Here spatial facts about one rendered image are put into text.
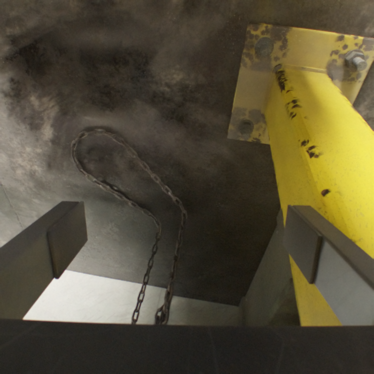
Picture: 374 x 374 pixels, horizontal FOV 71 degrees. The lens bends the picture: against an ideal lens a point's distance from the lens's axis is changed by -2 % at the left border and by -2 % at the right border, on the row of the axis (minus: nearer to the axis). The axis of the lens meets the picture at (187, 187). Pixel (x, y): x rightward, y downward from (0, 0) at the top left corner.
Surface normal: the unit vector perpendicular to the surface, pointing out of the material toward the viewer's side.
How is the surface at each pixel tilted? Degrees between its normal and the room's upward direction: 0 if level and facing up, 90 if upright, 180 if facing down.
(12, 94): 0
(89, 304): 90
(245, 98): 0
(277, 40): 0
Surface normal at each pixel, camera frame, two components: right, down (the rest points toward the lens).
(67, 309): 0.07, -0.75
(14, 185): -0.14, 0.64
